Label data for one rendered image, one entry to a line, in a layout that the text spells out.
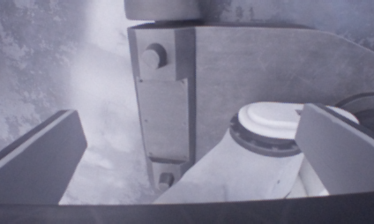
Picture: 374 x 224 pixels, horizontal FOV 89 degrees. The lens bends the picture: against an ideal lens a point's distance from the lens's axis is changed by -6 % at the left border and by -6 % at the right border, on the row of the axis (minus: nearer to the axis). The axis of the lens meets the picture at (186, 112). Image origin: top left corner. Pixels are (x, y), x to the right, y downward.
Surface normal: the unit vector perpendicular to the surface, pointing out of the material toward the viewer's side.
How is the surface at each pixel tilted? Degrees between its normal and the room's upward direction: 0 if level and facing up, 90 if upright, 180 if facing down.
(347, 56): 0
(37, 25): 0
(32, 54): 0
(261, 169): 90
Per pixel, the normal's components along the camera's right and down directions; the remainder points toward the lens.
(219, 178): -0.02, -0.88
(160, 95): -0.18, 0.47
